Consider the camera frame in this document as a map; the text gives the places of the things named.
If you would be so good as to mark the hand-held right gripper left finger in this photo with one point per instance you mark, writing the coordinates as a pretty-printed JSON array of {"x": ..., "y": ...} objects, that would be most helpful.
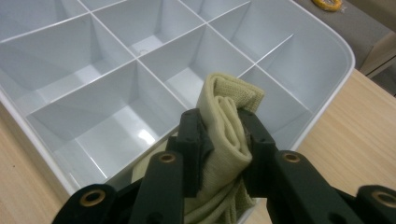
[{"x": 191, "y": 146}]

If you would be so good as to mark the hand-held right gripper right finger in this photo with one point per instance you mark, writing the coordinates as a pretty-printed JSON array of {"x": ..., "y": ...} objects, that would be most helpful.
[{"x": 261, "y": 155}]

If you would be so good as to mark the pale green sock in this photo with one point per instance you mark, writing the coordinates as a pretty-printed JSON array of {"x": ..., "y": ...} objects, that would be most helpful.
[{"x": 224, "y": 124}]

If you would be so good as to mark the white divided storage box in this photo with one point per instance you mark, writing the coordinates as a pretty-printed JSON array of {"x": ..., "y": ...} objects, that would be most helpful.
[{"x": 93, "y": 93}]

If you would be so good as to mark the yellow round item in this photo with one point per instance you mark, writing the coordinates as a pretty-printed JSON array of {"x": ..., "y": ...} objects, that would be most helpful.
[{"x": 327, "y": 4}]

